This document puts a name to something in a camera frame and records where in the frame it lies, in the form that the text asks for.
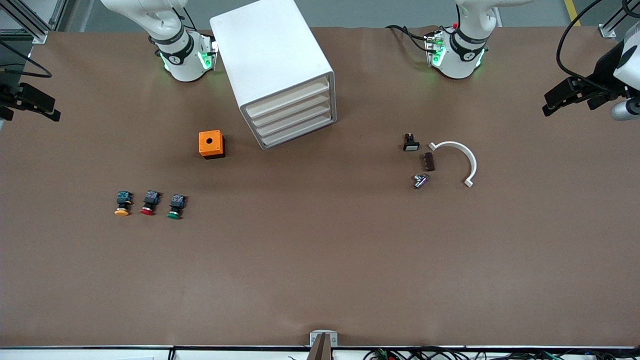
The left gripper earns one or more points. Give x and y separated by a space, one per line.
603 71

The yellow push button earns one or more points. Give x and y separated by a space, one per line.
123 202

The white drawer with scuffed lip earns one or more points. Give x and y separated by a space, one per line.
287 100

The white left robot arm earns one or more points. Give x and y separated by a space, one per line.
462 55

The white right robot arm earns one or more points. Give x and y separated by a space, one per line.
180 55

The red push button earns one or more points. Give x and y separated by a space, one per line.
149 202

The green push button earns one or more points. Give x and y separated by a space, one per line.
176 206

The white drawer cabinet housing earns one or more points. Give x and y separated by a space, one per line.
270 45

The white plastic drawer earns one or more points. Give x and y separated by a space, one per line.
287 120
287 130
287 110

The brown terminal block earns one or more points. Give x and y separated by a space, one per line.
429 161

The orange box with hole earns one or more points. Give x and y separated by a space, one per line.
210 142

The aluminium frame profile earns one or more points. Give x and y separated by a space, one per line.
612 27
35 20

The white curved plastic bracket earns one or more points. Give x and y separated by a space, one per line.
469 159

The black switch with white face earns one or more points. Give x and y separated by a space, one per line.
411 144

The white table edge rail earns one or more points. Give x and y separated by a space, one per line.
100 354

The grey camera mount plate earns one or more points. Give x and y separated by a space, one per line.
323 341

